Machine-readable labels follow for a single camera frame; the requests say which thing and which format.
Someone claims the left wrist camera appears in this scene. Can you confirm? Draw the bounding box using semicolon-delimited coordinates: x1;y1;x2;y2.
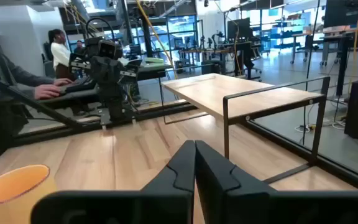
85;36;123;60

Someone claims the black monitor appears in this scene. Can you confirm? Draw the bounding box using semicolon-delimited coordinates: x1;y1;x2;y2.
227;17;252;41

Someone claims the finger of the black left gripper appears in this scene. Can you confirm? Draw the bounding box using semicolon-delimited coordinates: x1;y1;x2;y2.
105;58;121;84
90;58;106;84

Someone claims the black desk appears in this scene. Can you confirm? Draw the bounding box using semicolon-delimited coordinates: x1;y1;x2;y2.
37;62;175;110

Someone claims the black keyboard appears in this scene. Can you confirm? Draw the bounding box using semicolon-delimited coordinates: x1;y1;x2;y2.
57;76;101;94

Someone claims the wooden shelf black metal frame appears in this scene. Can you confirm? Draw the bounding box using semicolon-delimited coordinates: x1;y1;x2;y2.
158;73;331;184

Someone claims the black metal table frame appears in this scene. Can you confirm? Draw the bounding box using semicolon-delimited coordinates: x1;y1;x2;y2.
0;67;358;190

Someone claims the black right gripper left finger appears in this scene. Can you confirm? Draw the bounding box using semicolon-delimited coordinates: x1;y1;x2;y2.
30;139;196;224

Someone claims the background robot workbench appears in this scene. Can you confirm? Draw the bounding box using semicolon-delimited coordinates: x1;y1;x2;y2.
177;39;262;82

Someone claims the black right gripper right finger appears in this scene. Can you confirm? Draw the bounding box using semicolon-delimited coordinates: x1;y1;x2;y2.
195;139;358;224

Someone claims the yellow hanging cable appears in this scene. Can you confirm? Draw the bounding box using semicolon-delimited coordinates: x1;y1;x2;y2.
347;0;358;96
134;0;180;80

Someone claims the white floor cable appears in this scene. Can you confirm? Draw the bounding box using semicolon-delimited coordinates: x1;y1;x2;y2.
293;119;346;133

